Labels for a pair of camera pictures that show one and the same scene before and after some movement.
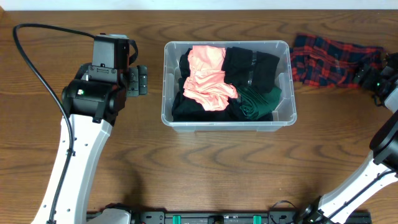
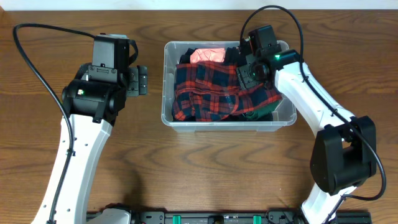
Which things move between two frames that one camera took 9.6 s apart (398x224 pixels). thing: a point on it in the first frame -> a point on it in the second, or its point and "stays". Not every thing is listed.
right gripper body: (371, 81) -> (252, 75)
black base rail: (245, 218) stays
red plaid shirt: (324, 62) -> (211, 91)
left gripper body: (134, 84) stays
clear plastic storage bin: (284, 114) stays
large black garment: (186, 109) -> (232, 56)
